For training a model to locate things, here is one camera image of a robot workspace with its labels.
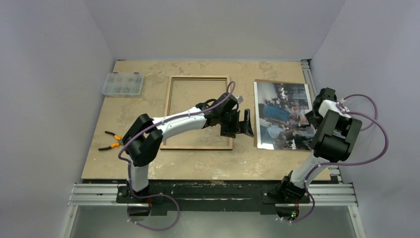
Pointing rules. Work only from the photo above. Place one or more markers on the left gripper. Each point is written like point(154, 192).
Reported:
point(239, 127)

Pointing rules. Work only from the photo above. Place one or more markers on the black wooden picture frame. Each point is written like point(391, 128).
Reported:
point(184, 92)

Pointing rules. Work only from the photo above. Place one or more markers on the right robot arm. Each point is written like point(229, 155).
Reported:
point(333, 142)

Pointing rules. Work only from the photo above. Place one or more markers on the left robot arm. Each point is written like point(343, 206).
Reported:
point(142, 141)

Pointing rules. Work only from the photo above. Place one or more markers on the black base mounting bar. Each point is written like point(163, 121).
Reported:
point(268, 197)

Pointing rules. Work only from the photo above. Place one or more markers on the clear plastic organizer box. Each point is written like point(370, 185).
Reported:
point(123, 84)

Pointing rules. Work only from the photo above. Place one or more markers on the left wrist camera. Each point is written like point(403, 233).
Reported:
point(239, 98)

